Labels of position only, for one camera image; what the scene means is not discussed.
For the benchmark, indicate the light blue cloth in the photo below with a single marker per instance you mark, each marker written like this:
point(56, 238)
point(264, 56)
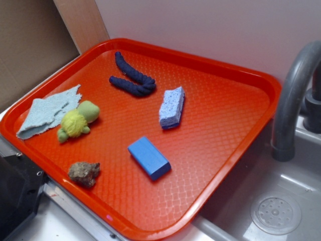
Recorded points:
point(47, 113)

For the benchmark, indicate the red plastic tray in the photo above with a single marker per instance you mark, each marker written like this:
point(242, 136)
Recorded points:
point(225, 108)

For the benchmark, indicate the light blue sponge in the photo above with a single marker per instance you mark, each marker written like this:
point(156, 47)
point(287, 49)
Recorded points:
point(170, 111)

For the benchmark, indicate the grey sink drain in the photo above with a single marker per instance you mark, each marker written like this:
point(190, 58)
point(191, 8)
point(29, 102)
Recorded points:
point(275, 213)

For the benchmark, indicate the brown cardboard panel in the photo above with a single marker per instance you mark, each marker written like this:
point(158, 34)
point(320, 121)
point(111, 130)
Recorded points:
point(39, 37)

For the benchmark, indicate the grey toy faucet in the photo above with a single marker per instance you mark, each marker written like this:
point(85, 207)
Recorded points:
point(301, 90)

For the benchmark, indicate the blue wooden block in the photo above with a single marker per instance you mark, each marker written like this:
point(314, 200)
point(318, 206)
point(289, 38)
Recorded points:
point(154, 163)

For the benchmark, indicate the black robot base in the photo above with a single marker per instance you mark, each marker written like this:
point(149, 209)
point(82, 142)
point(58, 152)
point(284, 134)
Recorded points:
point(22, 184)

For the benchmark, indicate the green plush turtle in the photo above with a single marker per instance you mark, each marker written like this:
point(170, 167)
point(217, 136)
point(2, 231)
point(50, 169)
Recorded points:
point(76, 122)

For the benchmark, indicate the grey toy sink basin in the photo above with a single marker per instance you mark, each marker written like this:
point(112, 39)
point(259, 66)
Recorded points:
point(226, 215)

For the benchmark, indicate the brown rock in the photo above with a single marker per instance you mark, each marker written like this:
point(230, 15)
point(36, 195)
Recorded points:
point(84, 173)

